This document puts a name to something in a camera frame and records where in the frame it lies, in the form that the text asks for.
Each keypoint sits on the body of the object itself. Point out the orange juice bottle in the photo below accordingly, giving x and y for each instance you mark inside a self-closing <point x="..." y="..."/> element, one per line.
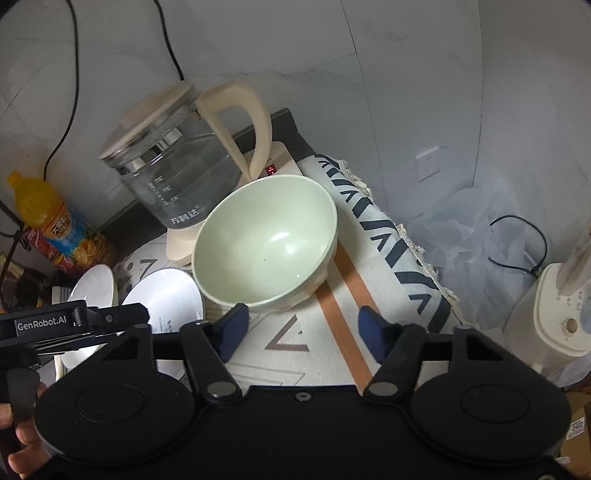
<point x="43" y="209"/>

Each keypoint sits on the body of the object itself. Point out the pale green ceramic bowl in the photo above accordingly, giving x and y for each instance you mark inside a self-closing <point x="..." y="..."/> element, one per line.
<point x="267" y="245"/>

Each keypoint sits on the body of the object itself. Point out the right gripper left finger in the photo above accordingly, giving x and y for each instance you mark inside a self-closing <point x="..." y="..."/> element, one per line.
<point x="207" y="347"/>

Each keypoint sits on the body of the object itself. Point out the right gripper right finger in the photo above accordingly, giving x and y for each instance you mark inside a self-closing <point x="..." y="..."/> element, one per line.
<point x="397" y="349"/>

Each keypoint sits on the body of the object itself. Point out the red drink can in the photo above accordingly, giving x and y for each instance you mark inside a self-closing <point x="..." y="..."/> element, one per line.
<point x="44" y="247"/>

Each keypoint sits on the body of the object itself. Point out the white plate with blue print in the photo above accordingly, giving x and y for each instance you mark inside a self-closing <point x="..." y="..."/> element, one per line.
<point x="171" y="298"/>

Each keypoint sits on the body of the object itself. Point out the person's left hand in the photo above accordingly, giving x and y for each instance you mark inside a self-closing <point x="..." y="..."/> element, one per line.
<point x="32" y="454"/>

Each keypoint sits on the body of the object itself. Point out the white wall socket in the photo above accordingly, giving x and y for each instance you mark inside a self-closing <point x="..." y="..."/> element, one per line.
<point x="427" y="163"/>

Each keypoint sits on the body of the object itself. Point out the white humidifier appliance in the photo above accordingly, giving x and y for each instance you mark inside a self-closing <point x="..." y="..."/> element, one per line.
<point x="549" y="328"/>

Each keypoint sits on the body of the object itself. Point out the white plate brown rim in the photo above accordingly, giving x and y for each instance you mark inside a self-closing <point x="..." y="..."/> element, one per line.
<point x="97" y="288"/>

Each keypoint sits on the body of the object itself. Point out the glass electric kettle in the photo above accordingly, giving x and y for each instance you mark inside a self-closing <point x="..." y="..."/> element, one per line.
<point x="176" y="156"/>

